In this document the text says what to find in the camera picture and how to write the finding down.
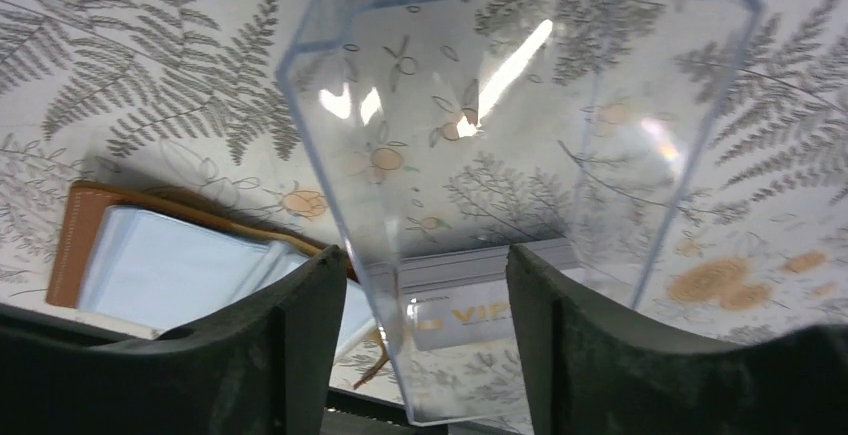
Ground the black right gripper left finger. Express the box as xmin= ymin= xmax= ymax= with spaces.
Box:
xmin=1 ymin=246 xmax=348 ymax=434

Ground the floral patterned table mat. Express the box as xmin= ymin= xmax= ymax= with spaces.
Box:
xmin=1 ymin=0 xmax=847 ymax=434

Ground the brown leather card holder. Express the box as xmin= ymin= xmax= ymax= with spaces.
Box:
xmin=44 ymin=181 xmax=392 ymax=390

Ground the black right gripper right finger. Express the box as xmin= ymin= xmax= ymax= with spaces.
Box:
xmin=506 ymin=245 xmax=847 ymax=434

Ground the clear plastic card box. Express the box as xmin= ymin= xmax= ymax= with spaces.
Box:
xmin=276 ymin=0 xmax=762 ymax=426

